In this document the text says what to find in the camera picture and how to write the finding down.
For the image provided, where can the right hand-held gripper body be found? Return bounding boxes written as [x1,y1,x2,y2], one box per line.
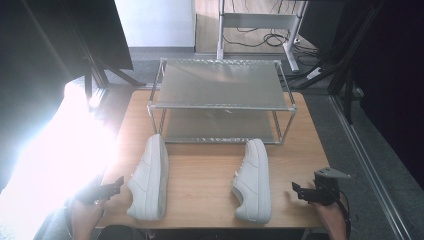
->
[301,167,352,207]

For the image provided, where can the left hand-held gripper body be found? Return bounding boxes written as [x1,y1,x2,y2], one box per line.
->
[75,184,116,206]

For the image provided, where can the white sneaker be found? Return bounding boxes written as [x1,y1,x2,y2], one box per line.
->
[126,133,171,222]
[231,138,273,225]

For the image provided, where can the grey metal two-tier shoe rack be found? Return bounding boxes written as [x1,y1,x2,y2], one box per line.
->
[147,58,298,146]

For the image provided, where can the person's left hand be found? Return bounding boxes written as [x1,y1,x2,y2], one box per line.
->
[69,199,105,231]

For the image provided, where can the person's right hand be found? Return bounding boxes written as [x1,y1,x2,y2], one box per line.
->
[312,201,347,229]

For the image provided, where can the person's dark lap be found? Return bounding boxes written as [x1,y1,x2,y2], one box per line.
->
[95,224,135,240]

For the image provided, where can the person's grey sleeve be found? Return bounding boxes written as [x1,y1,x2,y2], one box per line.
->
[32,205,74,240]

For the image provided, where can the black metal stand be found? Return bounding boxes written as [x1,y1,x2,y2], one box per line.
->
[19,0,148,113]
[285,0,389,125]

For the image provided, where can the dark curtain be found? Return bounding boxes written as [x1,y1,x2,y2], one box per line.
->
[299,0,424,192]
[0,0,135,194]

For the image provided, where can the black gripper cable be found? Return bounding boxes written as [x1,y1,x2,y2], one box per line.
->
[335,189,353,240]

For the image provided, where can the metal floor rail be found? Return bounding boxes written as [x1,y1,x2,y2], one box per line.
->
[328,94,424,240]

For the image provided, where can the black floor cables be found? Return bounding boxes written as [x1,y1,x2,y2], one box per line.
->
[222,0,322,58]

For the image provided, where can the white metal desk frame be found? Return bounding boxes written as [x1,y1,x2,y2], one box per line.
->
[216,0,308,73]

